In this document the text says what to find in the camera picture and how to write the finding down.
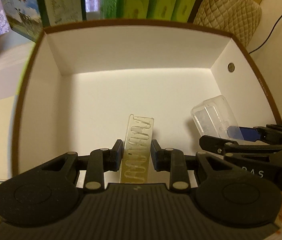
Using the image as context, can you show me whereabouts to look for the brown white cardboard box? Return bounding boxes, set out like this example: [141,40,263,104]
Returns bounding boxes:
[10,19,282,176]

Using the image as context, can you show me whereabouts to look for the clear plastic case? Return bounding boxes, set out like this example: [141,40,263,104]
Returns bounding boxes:
[191,95,243,140]

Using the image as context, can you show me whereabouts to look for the milk carton box with cow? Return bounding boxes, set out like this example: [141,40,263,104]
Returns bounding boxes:
[1,0,86,42]

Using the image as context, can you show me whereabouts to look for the beige quilted chair cover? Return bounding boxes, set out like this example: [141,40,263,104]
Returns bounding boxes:
[194,0,262,47]

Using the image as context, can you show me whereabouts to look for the black power cable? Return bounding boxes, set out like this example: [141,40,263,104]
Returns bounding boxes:
[248,6,282,55]

